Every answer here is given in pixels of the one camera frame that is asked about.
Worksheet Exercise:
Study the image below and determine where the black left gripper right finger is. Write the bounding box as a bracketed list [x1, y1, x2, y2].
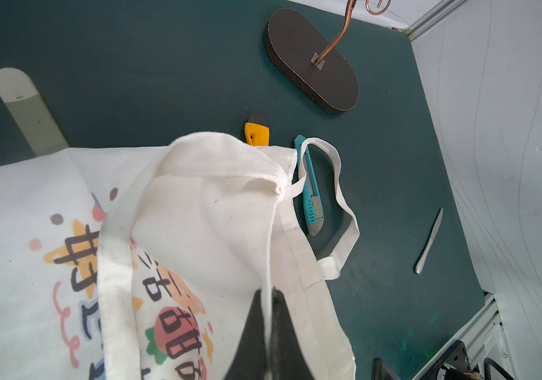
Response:
[269, 288, 314, 380]

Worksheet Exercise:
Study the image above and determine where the long yellow utility knife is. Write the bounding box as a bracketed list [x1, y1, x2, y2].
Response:
[244, 112, 270, 147]

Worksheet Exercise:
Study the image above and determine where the green table mat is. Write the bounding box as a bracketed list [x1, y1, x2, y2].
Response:
[0, 1, 484, 379]

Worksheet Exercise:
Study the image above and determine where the olive green utility knife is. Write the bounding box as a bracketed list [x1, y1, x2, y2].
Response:
[0, 67, 69, 157]

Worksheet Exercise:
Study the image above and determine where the silver letter opener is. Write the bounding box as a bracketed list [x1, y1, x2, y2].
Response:
[414, 208, 444, 275]

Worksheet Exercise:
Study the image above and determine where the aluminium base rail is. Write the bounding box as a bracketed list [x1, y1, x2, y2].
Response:
[413, 293, 517, 379]

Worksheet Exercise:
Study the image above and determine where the bronze scroll hanger stand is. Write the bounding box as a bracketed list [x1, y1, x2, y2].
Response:
[263, 0, 393, 116]

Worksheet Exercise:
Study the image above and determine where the teal utility knife left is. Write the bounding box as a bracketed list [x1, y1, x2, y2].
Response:
[303, 148, 324, 236]

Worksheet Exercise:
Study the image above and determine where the white printed canvas tote bag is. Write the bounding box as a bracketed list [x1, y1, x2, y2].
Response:
[0, 132, 360, 379]

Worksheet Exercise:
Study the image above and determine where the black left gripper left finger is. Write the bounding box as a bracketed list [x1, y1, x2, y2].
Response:
[224, 290, 267, 380]

